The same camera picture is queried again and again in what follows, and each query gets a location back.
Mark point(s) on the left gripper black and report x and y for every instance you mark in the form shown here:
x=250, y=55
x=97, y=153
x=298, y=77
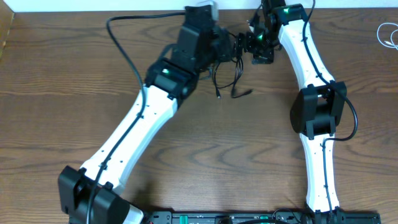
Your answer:
x=224, y=37

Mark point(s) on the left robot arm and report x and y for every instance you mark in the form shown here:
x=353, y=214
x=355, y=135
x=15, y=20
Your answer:
x=92, y=193

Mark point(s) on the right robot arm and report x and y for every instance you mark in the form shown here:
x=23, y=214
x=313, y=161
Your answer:
x=318, y=107

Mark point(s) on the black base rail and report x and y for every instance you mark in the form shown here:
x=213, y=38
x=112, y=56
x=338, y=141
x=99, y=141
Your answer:
x=282, y=215

